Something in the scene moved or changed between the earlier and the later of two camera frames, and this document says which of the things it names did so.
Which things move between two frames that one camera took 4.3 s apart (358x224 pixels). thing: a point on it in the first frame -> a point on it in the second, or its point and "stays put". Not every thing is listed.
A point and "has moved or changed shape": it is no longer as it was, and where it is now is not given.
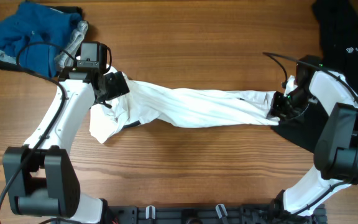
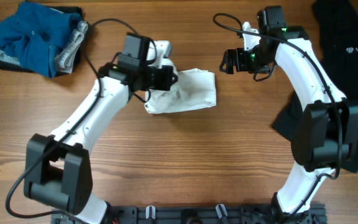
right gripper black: x=278 y=106 -> x=232 y=61
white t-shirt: x=138 y=103 has moved or changed shape
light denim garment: x=66 y=57 stays put
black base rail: x=233 y=214 stays put
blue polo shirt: x=35 y=35 stays put
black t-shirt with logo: x=347 y=35 stays put
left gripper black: x=119 y=84 -> x=166 y=76
